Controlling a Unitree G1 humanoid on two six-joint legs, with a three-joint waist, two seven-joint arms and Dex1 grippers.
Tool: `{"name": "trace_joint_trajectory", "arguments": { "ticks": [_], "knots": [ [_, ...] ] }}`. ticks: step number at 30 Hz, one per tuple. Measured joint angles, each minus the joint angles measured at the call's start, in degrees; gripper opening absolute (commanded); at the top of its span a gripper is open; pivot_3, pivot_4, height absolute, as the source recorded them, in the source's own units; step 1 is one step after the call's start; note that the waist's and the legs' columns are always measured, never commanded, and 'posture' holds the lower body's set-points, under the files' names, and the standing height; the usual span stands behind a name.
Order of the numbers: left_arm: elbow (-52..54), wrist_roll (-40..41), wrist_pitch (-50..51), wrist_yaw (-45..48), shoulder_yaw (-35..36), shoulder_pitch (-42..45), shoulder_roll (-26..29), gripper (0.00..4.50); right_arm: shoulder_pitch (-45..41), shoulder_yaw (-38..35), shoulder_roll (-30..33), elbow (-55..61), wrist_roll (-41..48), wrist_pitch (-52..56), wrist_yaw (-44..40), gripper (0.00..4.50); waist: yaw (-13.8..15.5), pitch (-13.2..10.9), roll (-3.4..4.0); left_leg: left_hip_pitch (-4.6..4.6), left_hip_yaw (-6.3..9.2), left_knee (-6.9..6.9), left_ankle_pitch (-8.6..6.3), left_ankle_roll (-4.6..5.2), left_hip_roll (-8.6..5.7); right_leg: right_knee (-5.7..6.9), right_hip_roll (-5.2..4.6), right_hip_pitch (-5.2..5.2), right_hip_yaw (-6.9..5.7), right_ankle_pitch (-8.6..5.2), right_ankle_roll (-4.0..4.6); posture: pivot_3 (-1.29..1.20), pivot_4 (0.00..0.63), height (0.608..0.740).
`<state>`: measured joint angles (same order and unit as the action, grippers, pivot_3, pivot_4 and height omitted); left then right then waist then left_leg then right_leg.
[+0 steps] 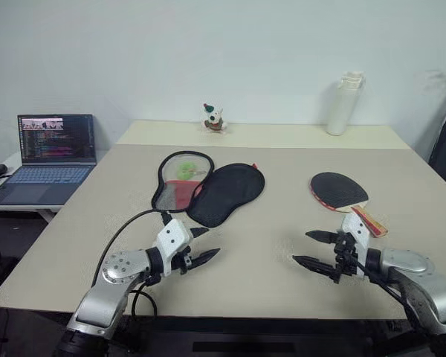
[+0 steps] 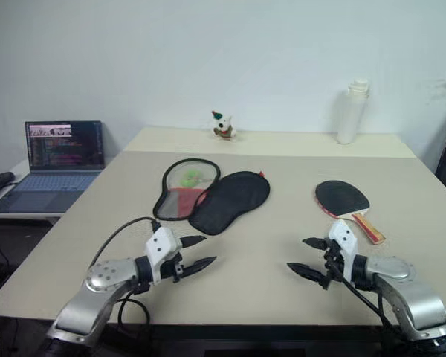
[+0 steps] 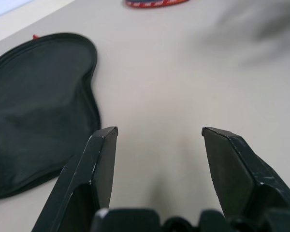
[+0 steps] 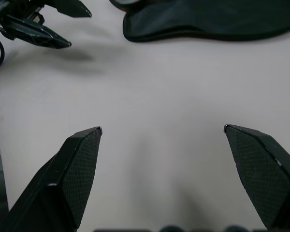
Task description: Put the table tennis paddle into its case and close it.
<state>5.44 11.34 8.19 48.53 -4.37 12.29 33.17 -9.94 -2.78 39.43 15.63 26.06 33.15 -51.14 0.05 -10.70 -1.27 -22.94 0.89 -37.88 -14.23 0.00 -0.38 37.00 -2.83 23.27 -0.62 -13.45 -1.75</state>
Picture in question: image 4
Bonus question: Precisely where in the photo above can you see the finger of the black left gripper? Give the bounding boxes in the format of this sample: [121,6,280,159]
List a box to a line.
[0,14,72,49]
[42,0,92,19]

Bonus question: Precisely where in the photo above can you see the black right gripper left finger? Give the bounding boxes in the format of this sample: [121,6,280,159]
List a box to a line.
[0,126,103,232]

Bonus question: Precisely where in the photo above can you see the black and red paddle case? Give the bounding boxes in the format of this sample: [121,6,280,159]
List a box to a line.
[122,0,290,44]

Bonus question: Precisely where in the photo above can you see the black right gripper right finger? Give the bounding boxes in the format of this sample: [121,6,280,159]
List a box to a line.
[223,124,290,232]

